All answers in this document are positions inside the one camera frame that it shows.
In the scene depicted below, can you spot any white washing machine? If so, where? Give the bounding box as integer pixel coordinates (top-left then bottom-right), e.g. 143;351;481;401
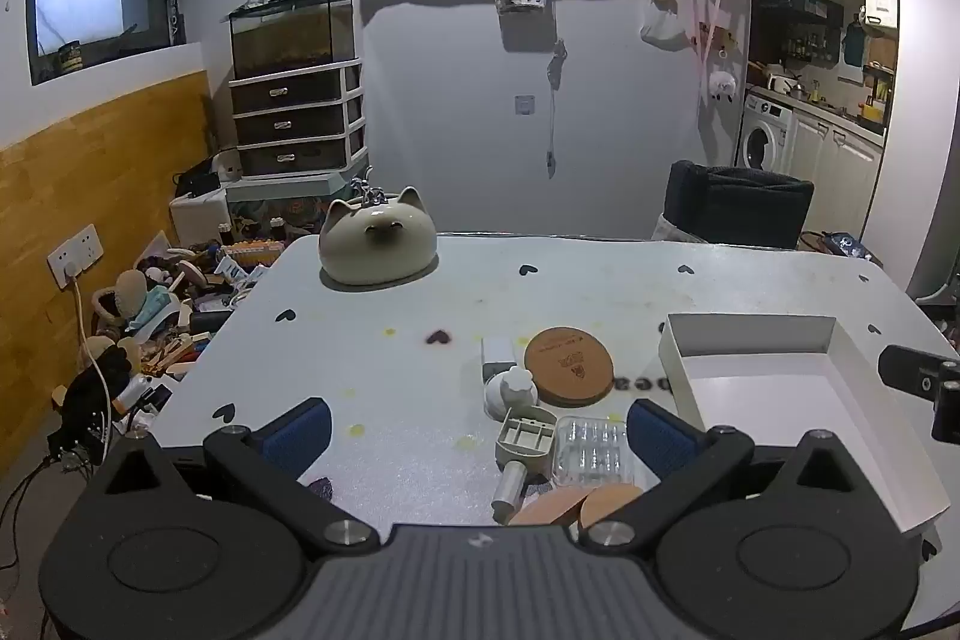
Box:
734;92;797;173

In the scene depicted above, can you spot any black chair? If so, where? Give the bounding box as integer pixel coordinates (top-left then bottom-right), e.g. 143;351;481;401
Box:
663;160;815;250

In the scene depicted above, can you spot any white charger plug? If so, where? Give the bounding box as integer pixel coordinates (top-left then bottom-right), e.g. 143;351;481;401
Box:
481;336;518;378

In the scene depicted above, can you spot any glass fish tank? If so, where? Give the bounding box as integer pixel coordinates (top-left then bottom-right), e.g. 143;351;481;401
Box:
228;0;356;81

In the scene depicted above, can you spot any white shallow cardboard box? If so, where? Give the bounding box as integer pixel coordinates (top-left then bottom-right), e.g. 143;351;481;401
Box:
658;312;947;536

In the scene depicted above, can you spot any white wall socket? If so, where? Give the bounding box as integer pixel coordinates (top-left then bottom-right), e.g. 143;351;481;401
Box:
46;224;104;290

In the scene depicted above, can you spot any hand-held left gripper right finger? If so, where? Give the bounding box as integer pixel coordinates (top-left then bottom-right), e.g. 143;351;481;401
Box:
578;397;865;555

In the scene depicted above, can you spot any white power cable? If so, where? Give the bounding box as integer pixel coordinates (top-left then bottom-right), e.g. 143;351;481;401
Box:
69;269;115;435

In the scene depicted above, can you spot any white hanging bag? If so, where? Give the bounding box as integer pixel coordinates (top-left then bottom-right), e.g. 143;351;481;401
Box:
639;5;688;49

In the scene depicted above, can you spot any cat-shaped ceramic pot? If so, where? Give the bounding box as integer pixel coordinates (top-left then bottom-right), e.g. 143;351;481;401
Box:
318;186;439;289

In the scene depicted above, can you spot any hanging charm cord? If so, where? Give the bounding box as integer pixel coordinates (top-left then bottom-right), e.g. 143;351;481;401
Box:
543;38;568;178

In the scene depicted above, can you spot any clear plastic blister tray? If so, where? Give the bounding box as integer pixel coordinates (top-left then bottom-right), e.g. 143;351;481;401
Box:
553;416;659;491

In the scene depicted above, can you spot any blue patterned packet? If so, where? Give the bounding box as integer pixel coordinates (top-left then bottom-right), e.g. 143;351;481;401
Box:
820;230;875;263

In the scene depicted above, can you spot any round cork coaster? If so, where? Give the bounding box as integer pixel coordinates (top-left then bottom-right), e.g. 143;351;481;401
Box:
523;326;616;407

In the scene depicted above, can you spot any pile of toys and clutter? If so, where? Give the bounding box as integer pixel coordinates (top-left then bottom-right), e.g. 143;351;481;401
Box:
49;220;287;465

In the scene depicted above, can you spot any wooden semicircle block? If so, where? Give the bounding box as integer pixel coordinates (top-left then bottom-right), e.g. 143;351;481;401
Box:
508;488;595;527

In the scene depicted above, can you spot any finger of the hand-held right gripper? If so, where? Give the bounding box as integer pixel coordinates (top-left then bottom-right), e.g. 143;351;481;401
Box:
877;344;960;399
931;361;960;443

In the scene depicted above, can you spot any beige plastic handle part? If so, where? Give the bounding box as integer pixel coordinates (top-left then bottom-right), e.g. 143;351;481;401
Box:
491;406;557;525

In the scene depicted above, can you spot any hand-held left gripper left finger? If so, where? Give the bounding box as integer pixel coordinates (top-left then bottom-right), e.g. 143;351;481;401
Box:
91;397;380;555

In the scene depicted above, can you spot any white dark drawer cabinet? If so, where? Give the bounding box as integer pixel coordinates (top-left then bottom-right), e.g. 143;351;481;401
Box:
228;59;369;181

